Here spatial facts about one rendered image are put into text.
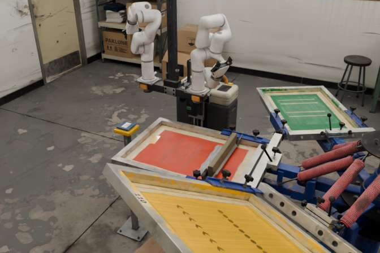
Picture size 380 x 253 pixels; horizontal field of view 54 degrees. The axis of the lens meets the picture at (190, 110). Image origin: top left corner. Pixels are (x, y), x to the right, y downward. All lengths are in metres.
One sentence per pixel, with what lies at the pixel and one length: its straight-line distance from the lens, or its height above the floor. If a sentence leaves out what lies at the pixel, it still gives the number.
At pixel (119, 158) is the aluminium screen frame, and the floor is 0.99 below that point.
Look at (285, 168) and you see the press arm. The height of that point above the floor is 1.04.
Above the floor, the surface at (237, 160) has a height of 0.96.
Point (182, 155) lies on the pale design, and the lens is 2.34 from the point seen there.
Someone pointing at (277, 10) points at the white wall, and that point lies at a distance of 5.82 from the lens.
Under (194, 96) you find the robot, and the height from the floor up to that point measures 1.11.
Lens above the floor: 2.26
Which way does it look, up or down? 27 degrees down
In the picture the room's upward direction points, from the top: straight up
